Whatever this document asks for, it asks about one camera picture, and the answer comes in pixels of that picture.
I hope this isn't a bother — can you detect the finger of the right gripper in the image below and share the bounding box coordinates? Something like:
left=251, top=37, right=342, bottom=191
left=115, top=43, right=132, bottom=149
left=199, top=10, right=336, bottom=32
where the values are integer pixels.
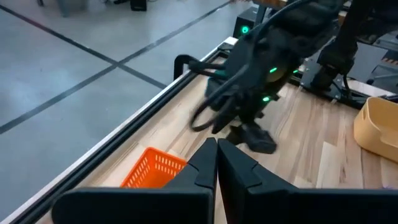
left=239, top=120, right=278, bottom=156
left=212, top=107, right=246, bottom=146

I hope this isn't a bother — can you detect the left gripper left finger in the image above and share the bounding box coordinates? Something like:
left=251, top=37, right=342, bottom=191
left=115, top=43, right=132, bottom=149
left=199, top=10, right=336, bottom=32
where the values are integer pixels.
left=51, top=138, right=218, bottom=224

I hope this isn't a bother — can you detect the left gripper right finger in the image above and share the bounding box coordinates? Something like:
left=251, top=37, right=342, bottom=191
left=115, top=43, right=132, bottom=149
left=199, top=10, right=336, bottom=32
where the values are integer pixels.
left=217, top=138, right=398, bottom=224

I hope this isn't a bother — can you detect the orange plastic basket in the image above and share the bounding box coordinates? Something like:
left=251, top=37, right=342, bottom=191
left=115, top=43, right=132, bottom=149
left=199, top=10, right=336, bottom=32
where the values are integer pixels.
left=120, top=146, right=187, bottom=189

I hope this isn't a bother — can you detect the black box green light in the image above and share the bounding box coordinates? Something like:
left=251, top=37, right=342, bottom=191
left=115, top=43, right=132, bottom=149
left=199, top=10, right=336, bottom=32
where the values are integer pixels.
left=233, top=6, right=269, bottom=40

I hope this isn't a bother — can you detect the yellow plastic bin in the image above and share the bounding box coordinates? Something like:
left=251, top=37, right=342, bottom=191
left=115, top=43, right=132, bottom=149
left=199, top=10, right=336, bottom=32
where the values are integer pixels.
left=353, top=96, right=398, bottom=164

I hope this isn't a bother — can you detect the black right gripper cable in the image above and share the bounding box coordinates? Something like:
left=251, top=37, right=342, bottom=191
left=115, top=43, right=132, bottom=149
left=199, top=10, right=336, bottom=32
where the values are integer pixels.
left=188, top=60, right=251, bottom=133

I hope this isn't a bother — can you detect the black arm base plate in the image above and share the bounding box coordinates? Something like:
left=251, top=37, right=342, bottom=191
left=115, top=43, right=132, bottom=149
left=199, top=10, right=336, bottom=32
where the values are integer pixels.
left=300, top=54, right=377, bottom=108

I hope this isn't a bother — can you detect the black aluminium table frame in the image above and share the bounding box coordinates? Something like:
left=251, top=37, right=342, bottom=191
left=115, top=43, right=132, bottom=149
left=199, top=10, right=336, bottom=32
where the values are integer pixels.
left=0, top=36, right=239, bottom=224

